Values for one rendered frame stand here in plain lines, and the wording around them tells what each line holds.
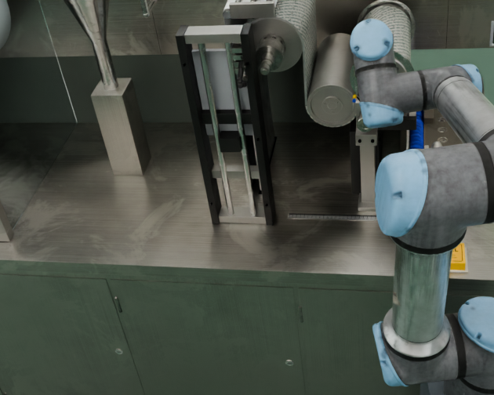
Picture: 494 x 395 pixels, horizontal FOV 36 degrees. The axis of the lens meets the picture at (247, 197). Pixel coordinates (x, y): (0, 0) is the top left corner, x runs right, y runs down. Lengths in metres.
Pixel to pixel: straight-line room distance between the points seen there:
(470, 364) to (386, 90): 0.51
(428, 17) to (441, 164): 1.08
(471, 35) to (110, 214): 1.07
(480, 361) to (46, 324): 1.28
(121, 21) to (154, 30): 0.10
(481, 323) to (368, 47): 0.53
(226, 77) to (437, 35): 0.65
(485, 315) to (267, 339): 0.79
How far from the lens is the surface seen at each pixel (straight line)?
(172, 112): 2.36
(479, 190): 1.05
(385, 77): 1.42
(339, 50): 1.95
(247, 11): 1.72
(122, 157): 2.16
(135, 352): 2.22
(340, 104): 1.84
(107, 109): 2.08
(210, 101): 1.74
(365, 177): 1.91
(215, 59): 1.71
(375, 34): 1.41
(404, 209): 1.04
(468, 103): 1.30
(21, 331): 2.31
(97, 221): 2.07
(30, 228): 2.12
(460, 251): 1.82
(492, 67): 4.33
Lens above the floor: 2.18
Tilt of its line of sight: 39 degrees down
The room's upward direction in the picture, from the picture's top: 9 degrees counter-clockwise
